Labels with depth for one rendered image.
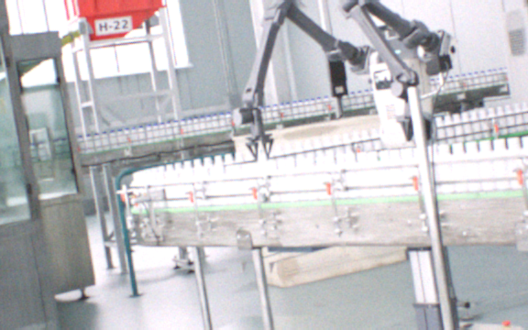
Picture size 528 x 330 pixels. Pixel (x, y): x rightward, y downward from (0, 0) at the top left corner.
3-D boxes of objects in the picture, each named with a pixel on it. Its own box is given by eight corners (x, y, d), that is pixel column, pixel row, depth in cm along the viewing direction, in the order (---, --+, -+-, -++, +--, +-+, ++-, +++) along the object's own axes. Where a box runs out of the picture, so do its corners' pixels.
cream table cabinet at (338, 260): (374, 255, 969) (353, 116, 963) (409, 259, 911) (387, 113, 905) (254, 280, 930) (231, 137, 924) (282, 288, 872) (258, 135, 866)
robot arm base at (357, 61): (364, 70, 510) (370, 45, 514) (351, 62, 506) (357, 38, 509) (350, 71, 517) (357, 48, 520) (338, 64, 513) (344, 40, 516)
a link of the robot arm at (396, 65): (360, -13, 447) (341, 4, 453) (354, -11, 442) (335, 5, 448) (423, 77, 443) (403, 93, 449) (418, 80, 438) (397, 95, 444)
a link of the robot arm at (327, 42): (286, -12, 484) (271, -7, 492) (275, 15, 479) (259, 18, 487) (356, 47, 507) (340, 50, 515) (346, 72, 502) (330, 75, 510)
